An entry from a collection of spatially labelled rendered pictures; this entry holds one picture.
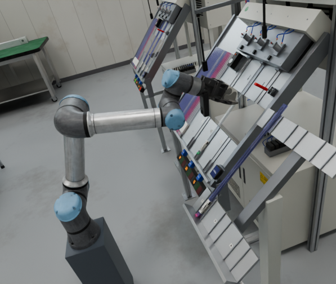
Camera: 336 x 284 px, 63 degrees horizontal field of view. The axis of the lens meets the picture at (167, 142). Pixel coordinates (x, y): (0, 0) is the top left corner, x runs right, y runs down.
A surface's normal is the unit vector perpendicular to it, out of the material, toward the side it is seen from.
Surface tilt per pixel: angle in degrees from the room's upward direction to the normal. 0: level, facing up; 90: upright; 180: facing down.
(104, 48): 90
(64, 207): 7
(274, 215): 90
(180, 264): 0
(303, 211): 90
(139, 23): 90
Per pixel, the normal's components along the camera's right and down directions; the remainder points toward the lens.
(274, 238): 0.31, 0.47
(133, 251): -0.21, -0.82
